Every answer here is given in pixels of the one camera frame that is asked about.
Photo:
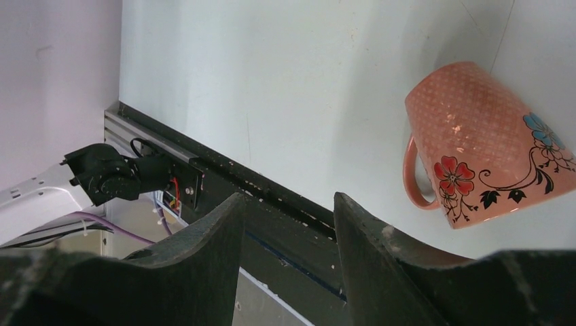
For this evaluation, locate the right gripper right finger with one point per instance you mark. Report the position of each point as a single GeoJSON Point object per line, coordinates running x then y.
{"type": "Point", "coordinates": [391, 278]}

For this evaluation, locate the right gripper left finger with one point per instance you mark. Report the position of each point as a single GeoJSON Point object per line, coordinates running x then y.
{"type": "Point", "coordinates": [189, 278]}

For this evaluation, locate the orange ceramic mug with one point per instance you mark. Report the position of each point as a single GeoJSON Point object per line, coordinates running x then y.
{"type": "Point", "coordinates": [476, 151]}

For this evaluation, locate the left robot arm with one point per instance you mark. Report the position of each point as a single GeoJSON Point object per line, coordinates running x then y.
{"type": "Point", "coordinates": [90, 176]}

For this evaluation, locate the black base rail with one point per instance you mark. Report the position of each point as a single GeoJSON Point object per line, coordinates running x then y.
{"type": "Point", "coordinates": [290, 267]}

